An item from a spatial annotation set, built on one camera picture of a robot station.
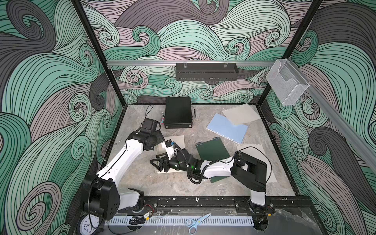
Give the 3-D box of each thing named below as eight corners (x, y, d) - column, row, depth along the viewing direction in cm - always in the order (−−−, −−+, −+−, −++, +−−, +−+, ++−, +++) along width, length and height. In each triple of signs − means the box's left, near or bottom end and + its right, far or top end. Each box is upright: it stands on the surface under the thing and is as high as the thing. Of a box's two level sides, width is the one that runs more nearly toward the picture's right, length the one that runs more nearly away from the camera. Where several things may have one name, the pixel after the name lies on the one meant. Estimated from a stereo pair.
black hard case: (163, 130, 107) (162, 124, 101) (167, 102, 126) (166, 96, 120) (195, 130, 107) (196, 124, 101) (194, 102, 126) (194, 96, 120)
